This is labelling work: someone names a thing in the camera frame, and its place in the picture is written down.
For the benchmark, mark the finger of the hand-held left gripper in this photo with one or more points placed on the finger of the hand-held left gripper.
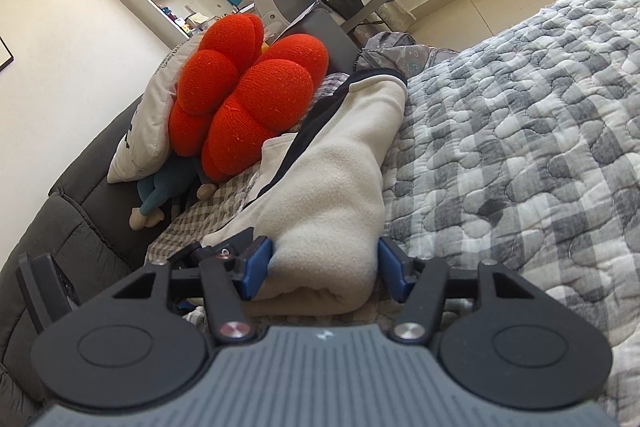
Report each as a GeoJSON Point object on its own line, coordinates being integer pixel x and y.
{"type": "Point", "coordinates": [220, 243]}

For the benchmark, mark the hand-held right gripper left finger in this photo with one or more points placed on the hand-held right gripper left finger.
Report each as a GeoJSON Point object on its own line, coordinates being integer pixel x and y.
{"type": "Point", "coordinates": [257, 267]}

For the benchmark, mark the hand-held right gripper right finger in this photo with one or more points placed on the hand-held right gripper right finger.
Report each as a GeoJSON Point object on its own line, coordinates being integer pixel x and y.
{"type": "Point", "coordinates": [392, 269]}

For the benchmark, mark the cream sweatshirt with black sleeves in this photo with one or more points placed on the cream sweatshirt with black sleeves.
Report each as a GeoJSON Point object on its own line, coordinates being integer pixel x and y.
{"type": "Point", "coordinates": [330, 207]}

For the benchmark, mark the dark grey sofa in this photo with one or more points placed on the dark grey sofa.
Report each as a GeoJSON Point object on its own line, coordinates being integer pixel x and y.
{"type": "Point", "coordinates": [65, 227]}

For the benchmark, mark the blue plush toy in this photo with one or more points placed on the blue plush toy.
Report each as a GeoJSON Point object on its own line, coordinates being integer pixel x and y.
{"type": "Point", "coordinates": [160, 192]}

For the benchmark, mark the white pillow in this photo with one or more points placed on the white pillow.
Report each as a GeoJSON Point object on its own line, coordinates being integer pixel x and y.
{"type": "Point", "coordinates": [145, 132]}

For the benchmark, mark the red flower cushion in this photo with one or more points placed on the red flower cushion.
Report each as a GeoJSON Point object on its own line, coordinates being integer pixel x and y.
{"type": "Point", "coordinates": [250, 107]}

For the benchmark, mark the grey checked quilted blanket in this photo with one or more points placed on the grey checked quilted blanket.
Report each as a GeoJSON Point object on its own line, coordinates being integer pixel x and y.
{"type": "Point", "coordinates": [525, 147]}

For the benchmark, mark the grey patterned backpack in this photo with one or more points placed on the grey patterned backpack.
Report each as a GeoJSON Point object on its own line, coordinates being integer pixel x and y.
{"type": "Point", "coordinates": [400, 54]}

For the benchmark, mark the grey paper sheet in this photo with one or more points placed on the grey paper sheet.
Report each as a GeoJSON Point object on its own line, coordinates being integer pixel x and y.
{"type": "Point", "coordinates": [300, 19]}

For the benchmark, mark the black framed whiteboard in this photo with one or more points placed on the black framed whiteboard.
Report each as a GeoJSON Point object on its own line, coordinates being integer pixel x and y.
{"type": "Point", "coordinates": [5, 54]}

